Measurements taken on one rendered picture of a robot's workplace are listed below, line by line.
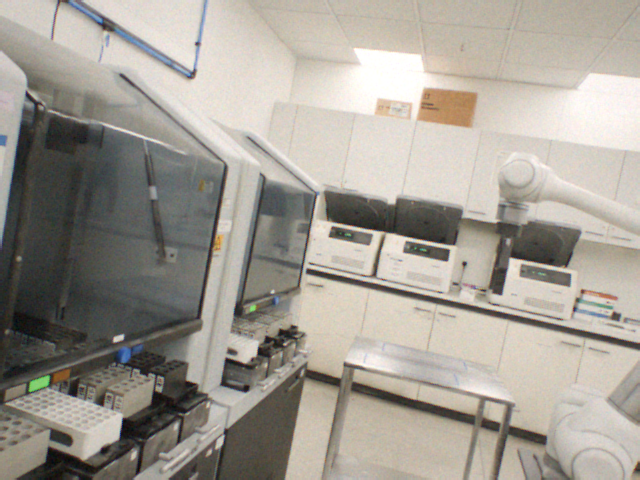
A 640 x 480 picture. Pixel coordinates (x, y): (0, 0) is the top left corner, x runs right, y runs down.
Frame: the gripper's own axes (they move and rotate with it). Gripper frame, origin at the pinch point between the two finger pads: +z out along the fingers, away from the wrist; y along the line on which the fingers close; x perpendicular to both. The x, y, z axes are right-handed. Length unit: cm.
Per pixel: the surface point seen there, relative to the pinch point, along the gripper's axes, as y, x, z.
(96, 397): -71, 80, 35
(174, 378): -51, 73, 34
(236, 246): -26, 75, 2
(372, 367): 16, 33, 38
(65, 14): 12, 186, -73
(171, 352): -43, 80, 31
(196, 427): -51, 66, 45
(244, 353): -15, 70, 35
